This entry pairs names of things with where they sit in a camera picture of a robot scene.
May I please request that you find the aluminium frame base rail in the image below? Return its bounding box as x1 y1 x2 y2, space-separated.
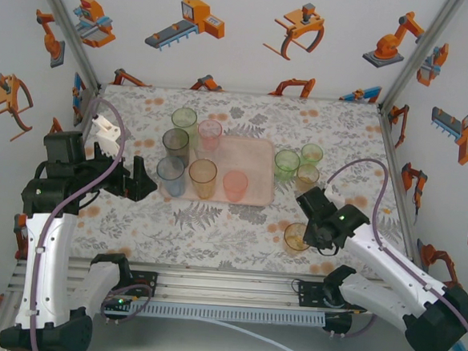
6 254 446 322

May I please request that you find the tall green plastic glass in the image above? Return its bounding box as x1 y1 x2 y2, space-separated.
168 106 202 150

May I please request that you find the aluminium side rail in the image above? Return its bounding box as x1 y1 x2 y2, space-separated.
365 103 434 278
66 83 104 135

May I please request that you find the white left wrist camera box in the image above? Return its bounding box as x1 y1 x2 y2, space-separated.
88 112 127 161

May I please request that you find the pink plastic glass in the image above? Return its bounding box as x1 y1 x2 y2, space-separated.
196 119 224 154

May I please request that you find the blue plastic glass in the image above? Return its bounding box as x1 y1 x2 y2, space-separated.
154 155 188 200

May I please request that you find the black controller board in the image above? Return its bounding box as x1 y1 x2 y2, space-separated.
321 311 353 340
101 292 136 326

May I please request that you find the floral tablecloth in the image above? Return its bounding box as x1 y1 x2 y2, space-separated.
37 79 435 284

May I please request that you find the salmon plastic glass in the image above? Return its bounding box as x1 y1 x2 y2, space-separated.
220 169 250 204

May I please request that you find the small green plastic glass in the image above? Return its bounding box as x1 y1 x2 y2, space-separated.
299 143 325 169
272 148 302 184

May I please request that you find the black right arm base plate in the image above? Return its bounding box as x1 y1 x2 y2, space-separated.
297 280 371 314

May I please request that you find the tall orange plastic glass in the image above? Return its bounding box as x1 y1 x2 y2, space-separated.
186 157 219 201

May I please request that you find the pink rectangular tray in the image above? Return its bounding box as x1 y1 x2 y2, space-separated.
158 130 280 208

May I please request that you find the grey plastic glass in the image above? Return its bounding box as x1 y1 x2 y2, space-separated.
159 127 193 169

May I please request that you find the aluminium frame post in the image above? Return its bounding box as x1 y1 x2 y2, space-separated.
378 0 468 118
22 0 111 95

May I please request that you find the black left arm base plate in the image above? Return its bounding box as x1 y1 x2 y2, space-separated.
127 270 159 299

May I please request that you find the small orange plastic glass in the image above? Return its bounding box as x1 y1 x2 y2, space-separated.
294 162 321 193

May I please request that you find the white slotted cable duct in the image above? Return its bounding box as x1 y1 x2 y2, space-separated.
99 297 327 329

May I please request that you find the amber yellow plastic glass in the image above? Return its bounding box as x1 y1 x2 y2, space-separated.
282 222 314 257

